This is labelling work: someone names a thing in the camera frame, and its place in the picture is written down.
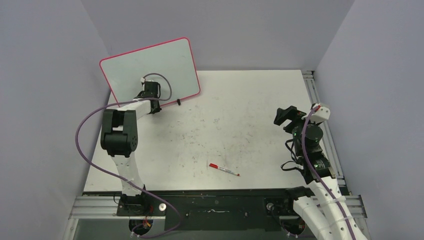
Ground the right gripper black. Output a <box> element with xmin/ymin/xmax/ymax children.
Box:
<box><xmin>274</xmin><ymin>105</ymin><xmax>321</xmax><ymax>157</ymax></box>

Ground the pink framed whiteboard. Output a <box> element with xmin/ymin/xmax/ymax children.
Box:
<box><xmin>99</xmin><ymin>37</ymin><xmax>201</xmax><ymax>105</ymax></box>

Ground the white marker pen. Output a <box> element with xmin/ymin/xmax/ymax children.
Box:
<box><xmin>217</xmin><ymin>166</ymin><xmax>240</xmax><ymax>177</ymax></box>

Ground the red marker cap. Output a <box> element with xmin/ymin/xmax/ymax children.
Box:
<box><xmin>209</xmin><ymin>163</ymin><xmax>219</xmax><ymax>169</ymax></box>

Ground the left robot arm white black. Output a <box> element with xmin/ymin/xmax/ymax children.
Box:
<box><xmin>100</xmin><ymin>81</ymin><xmax>161</xmax><ymax>216</ymax></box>

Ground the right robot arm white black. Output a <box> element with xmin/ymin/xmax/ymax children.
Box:
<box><xmin>273</xmin><ymin>103</ymin><xmax>366</xmax><ymax>240</ymax></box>

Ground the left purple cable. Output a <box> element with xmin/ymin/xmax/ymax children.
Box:
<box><xmin>75</xmin><ymin>72</ymin><xmax>182</xmax><ymax>239</ymax></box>

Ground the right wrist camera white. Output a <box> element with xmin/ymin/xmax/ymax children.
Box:
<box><xmin>309</xmin><ymin>103</ymin><xmax>331</xmax><ymax>125</ymax></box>

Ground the aluminium side rail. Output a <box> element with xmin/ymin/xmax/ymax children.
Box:
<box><xmin>301</xmin><ymin>70</ymin><xmax>347</xmax><ymax>187</ymax></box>

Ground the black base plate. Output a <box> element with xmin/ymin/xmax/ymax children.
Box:
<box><xmin>116</xmin><ymin>186</ymin><xmax>314</xmax><ymax>232</ymax></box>

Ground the aluminium front rail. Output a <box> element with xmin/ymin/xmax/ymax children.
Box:
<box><xmin>69</xmin><ymin>195</ymin><xmax>368</xmax><ymax>220</ymax></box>

